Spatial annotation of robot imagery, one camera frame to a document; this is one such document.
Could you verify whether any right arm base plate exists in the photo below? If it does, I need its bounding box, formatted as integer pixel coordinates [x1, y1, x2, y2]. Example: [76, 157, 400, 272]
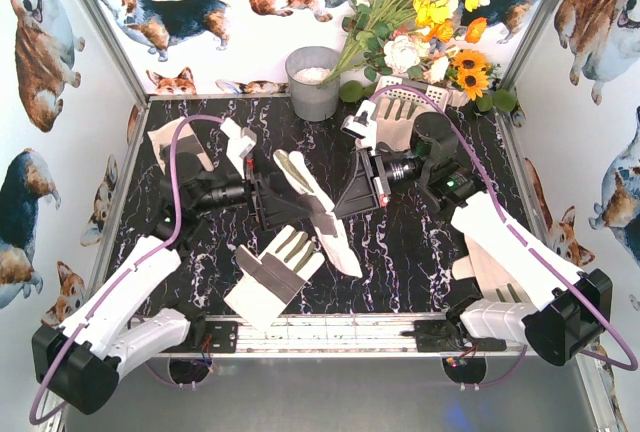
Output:
[400, 299, 507, 352]

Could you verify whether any white grey glove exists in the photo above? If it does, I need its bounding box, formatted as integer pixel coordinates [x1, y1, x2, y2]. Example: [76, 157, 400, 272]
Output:
[273, 149, 363, 278]
[147, 118, 214, 178]
[224, 225, 325, 332]

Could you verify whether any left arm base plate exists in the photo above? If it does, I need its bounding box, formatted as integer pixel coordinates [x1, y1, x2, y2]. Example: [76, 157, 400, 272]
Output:
[183, 320, 239, 354]

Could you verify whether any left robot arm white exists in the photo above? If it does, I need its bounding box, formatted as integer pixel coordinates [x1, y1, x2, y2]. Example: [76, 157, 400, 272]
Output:
[32, 152, 324, 415]

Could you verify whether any grey metal bucket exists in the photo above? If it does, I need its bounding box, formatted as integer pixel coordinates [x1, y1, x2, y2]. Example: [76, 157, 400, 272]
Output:
[285, 46, 340, 122]

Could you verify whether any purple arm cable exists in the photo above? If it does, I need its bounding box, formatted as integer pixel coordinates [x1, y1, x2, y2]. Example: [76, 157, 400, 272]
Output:
[369, 84, 640, 372]
[27, 114, 226, 426]

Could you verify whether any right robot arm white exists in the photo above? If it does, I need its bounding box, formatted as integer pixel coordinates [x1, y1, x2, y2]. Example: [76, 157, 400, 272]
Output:
[334, 112, 613, 366]

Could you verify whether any green moss ball left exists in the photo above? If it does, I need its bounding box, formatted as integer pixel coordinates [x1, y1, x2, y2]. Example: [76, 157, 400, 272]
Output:
[339, 80, 364, 103]

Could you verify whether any white glove near right base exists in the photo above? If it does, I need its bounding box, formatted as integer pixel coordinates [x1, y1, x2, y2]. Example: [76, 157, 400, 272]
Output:
[452, 235, 531, 303]

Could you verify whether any green moss ball right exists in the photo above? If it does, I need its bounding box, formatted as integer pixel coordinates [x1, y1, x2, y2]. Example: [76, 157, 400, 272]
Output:
[475, 89, 517, 113]

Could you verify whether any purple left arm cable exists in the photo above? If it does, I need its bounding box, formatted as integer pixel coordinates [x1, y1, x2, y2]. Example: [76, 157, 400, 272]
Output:
[27, 114, 226, 426]

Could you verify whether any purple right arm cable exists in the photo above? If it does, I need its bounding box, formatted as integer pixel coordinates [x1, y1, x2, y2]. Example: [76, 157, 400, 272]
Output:
[369, 84, 640, 372]

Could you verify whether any white perforated storage basket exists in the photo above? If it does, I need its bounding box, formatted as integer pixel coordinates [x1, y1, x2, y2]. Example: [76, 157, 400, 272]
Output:
[370, 76, 449, 113]

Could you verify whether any white glove with green fingers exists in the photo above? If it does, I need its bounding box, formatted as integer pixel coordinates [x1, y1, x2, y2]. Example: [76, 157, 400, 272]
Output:
[375, 97, 413, 152]

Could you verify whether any green moss ball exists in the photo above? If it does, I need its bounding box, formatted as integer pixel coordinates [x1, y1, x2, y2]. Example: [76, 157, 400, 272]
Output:
[475, 89, 517, 113]
[339, 80, 364, 103]

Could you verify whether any aluminium front rail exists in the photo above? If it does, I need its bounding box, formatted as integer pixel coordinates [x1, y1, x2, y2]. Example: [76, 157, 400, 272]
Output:
[129, 314, 526, 358]

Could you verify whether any artificial flower bouquet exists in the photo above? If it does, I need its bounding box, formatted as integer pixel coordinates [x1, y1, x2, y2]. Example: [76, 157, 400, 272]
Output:
[327, 0, 496, 84]

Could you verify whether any sunflower pot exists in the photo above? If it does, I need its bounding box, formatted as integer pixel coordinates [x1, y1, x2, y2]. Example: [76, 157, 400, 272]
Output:
[445, 49, 501, 107]

